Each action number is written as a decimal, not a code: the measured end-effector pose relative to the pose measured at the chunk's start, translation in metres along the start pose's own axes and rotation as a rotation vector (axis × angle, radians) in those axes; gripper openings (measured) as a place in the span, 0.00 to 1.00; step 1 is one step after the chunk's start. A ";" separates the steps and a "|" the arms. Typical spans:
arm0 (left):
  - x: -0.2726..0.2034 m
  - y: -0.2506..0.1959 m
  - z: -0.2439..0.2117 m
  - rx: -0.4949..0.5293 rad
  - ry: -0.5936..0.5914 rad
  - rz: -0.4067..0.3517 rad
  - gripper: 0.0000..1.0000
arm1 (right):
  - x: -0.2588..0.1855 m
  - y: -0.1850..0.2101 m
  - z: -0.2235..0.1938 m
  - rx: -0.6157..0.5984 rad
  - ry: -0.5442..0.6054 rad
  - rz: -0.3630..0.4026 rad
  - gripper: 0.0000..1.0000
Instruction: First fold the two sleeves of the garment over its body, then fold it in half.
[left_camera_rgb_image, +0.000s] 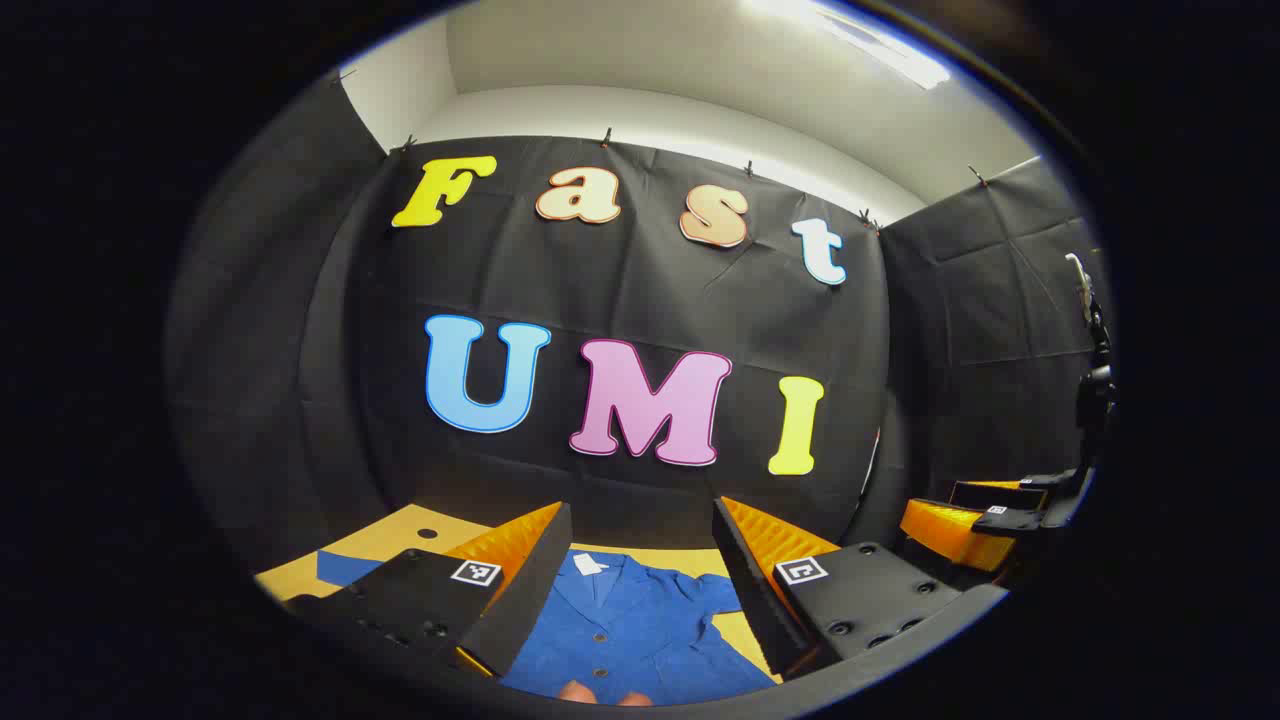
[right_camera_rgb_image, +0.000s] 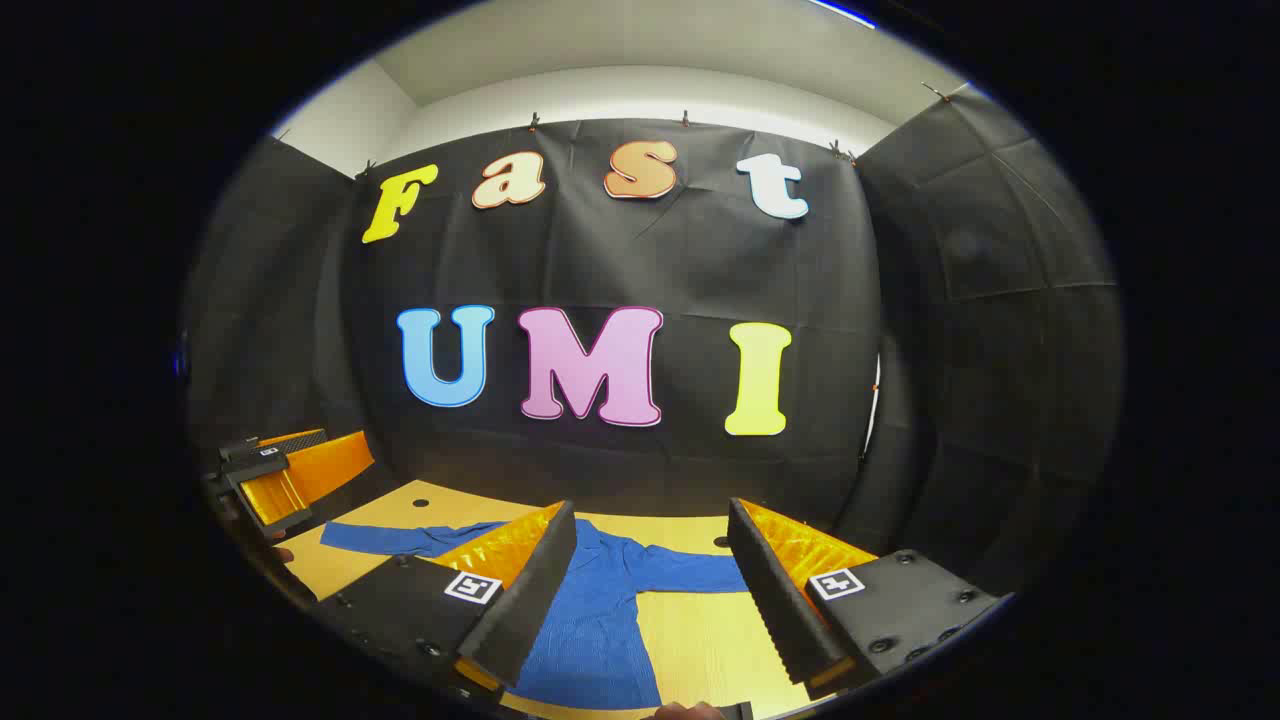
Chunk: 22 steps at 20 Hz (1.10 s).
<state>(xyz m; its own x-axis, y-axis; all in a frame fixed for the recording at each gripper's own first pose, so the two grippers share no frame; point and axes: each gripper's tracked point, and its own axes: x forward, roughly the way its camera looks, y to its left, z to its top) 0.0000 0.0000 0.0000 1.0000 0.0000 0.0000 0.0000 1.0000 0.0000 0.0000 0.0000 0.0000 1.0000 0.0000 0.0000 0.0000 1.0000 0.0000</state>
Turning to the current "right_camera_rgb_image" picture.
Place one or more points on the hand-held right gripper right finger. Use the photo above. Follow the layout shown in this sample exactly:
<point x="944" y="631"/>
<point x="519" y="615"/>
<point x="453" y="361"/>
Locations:
<point x="775" y="590"/>

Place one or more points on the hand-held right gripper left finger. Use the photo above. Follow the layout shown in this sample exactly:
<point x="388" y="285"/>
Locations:
<point x="535" y="590"/>

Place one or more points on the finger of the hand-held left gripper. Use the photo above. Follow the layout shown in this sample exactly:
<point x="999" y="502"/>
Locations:
<point x="272" y="498"/>
<point x="330" y="465"/>

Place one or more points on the black backdrop cloth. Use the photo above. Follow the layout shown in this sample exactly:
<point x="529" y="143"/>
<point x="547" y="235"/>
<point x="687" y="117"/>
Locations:
<point x="620" y="260"/>

